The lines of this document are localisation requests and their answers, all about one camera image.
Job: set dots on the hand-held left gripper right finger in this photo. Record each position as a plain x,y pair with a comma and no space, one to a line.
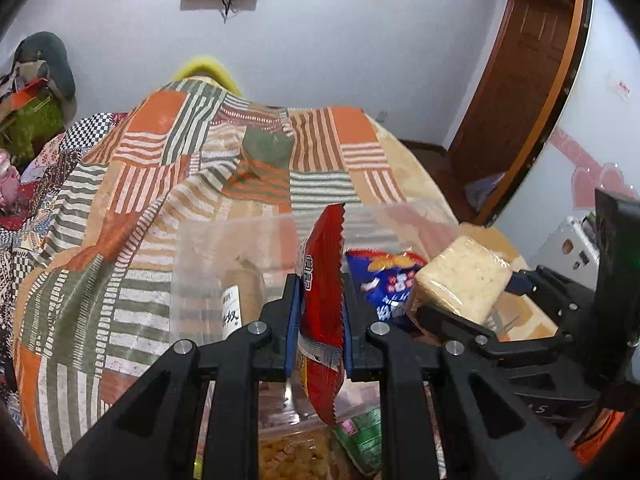
348,345

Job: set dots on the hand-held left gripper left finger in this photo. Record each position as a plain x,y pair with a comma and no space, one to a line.
292,332

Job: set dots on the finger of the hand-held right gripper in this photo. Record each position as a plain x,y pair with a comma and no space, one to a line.
550,290
465,327

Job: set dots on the pale cake packet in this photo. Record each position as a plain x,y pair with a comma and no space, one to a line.
460,275

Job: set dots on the red snack packet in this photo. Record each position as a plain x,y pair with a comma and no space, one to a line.
322,280

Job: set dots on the clear plastic storage box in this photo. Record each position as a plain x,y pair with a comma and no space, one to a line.
210,265

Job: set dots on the silver suitcase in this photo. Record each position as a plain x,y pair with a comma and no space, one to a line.
570,250

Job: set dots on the tan packet with white label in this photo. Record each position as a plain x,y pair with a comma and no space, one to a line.
241,290

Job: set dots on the blue snack packet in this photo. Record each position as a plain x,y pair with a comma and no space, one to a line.
385,282

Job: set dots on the green snack packet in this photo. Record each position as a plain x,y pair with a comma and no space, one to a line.
362,435

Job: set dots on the purple plastic bag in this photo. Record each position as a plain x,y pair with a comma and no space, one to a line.
485,190

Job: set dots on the yellow puffed snack packet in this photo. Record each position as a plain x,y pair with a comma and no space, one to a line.
290,455

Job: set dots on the orange cloth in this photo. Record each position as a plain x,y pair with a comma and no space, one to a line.
600,435

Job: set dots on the brown wooden door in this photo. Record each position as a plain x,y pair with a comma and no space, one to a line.
515,85
560,110

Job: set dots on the striped orange patchwork blanket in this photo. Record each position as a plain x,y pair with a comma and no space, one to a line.
130,210

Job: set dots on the yellow pillow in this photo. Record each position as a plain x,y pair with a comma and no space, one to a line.
210,70

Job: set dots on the checkered patchwork quilt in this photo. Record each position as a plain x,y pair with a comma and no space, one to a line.
47,175

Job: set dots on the pink cloth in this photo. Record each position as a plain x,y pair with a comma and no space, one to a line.
7,185

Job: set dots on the green cloth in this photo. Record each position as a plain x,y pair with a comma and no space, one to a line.
30,127

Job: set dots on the orange cardboard box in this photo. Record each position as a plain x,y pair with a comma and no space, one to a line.
30,92

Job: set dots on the grey bag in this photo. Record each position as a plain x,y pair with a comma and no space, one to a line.
47,57

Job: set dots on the pink heart wall sticker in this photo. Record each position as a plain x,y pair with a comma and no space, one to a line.
597,180

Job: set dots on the small red wall sticker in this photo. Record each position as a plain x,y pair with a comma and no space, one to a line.
621,87

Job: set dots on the wall socket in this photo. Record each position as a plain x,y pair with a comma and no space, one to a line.
382,115

